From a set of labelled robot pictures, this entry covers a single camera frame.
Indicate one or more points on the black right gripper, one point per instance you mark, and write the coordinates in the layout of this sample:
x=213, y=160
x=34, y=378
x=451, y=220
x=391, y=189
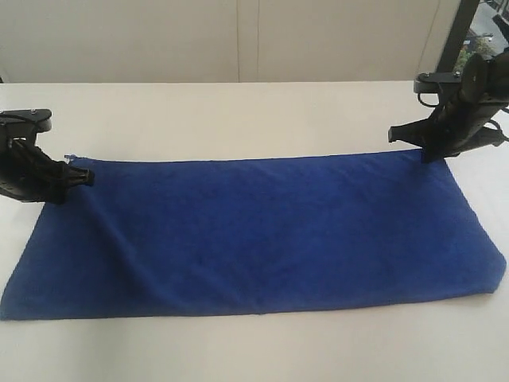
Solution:
x=483, y=91

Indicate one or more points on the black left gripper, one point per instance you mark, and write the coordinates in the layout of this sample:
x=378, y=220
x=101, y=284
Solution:
x=30, y=175

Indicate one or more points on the blue towel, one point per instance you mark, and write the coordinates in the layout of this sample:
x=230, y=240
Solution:
x=256, y=236

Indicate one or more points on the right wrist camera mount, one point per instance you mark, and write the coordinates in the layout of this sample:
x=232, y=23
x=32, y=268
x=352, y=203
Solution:
x=436, y=82

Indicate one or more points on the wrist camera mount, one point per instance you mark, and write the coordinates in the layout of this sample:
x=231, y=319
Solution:
x=436, y=82
x=37, y=120

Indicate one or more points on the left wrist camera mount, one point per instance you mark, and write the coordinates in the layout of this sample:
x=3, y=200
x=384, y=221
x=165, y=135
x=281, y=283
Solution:
x=37, y=120

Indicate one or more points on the black window frame post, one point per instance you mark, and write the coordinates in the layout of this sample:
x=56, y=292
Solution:
x=458, y=31

